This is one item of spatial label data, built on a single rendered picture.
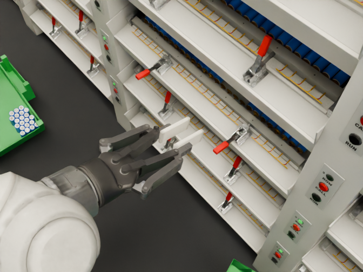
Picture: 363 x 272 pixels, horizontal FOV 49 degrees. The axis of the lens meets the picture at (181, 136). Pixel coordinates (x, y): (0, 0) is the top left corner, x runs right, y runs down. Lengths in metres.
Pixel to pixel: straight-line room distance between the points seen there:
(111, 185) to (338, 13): 0.40
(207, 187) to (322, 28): 0.78
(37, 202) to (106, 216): 0.94
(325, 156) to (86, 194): 0.38
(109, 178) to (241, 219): 0.65
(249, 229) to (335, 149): 0.60
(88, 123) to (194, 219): 0.54
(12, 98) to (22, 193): 1.19
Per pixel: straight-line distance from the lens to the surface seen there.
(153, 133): 0.72
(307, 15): 0.57
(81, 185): 0.61
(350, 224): 0.84
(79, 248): 0.41
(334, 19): 0.57
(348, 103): 0.58
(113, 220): 1.34
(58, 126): 1.57
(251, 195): 1.03
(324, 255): 1.01
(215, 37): 0.79
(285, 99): 0.71
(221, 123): 0.90
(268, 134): 0.86
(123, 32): 1.10
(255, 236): 1.20
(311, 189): 0.76
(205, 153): 1.08
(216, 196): 1.23
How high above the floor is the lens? 1.23
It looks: 57 degrees down
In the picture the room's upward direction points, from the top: straight up
